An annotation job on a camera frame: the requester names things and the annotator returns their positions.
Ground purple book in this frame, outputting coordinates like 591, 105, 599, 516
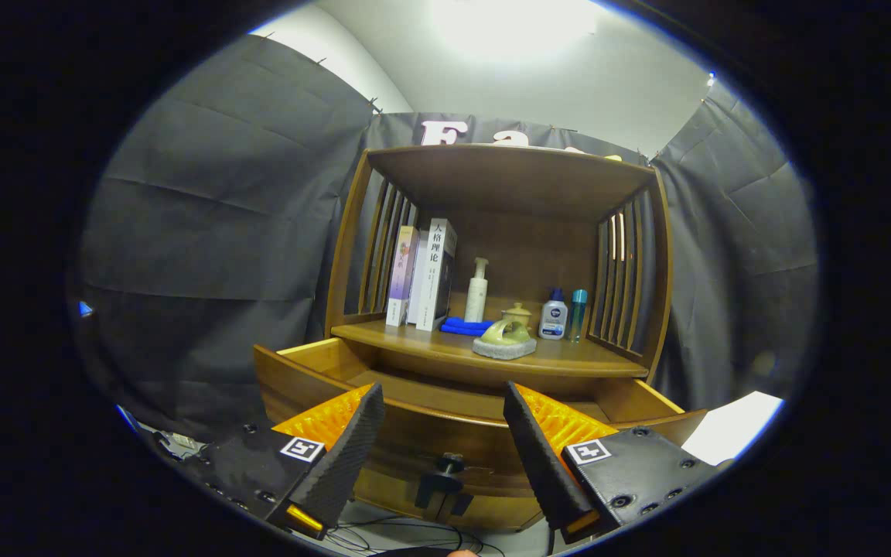
385, 225, 421, 327

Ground ceiling light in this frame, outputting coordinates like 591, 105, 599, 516
430, 0, 601, 63

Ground folded blue cloth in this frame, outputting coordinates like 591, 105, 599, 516
441, 316, 493, 337

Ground white pump bottle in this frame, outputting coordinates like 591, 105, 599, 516
464, 257, 490, 323

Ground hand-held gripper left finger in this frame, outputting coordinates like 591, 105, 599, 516
183, 381, 386, 541

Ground thick white book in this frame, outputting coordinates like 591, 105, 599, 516
407, 217, 459, 333

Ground teal bottle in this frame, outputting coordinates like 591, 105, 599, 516
568, 289, 589, 343

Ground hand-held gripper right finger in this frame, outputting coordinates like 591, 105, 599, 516
503, 381, 734, 545

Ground green scrub brush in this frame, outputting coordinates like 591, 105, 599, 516
472, 319, 538, 361

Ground brown wooden cabinet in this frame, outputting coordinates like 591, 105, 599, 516
323, 143, 674, 535

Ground white bottle with blue cap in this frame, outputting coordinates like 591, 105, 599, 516
538, 289, 568, 341

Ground wooden countertop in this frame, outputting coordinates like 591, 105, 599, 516
329, 319, 651, 380

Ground black cables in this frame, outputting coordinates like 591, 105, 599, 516
329, 517, 508, 556

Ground wooden drawer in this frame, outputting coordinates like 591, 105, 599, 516
252, 337, 709, 500

